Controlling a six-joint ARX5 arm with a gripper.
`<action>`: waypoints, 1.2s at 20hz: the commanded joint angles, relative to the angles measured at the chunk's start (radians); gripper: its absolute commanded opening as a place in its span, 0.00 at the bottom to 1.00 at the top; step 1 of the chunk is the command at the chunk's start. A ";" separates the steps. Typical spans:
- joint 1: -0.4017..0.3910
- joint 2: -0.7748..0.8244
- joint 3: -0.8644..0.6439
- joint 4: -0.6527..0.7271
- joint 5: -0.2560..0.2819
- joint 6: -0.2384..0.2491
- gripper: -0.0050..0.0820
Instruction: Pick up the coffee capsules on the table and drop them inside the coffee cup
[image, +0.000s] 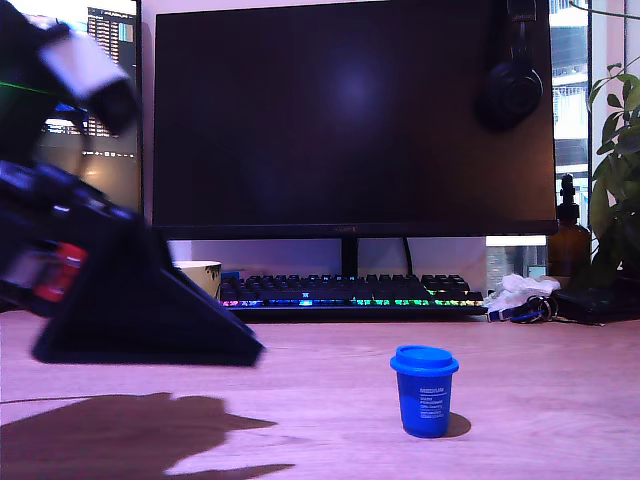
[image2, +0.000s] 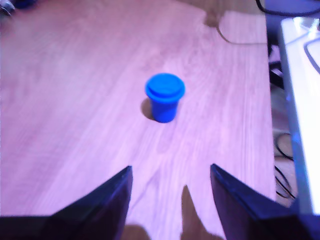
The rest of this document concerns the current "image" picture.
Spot black monitor stand post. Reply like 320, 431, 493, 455
341, 237, 360, 277

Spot black rainbow backlit keyboard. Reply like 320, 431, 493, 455
218, 272, 490, 322

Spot cartoon print coffee mug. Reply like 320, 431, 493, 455
172, 259, 223, 302

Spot black flat pouch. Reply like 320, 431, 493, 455
549, 285, 640, 326

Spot black monitor with lit screen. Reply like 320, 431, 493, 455
0, 0, 145, 231

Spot crumpled white tissue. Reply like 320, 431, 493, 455
482, 273, 562, 309

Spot pale grey camera box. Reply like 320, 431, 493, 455
39, 27, 141, 136

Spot black over-ear headphones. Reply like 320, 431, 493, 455
473, 0, 545, 134

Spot brown glass pump bottle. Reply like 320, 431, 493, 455
546, 173, 593, 289

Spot blue coffee capsule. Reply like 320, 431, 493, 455
389, 344, 460, 440

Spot green leafy houseplant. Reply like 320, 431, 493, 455
585, 62, 640, 281

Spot large black dark monitor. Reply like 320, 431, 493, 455
150, 0, 559, 241

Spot keys on blue lanyard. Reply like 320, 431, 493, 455
487, 294, 560, 325

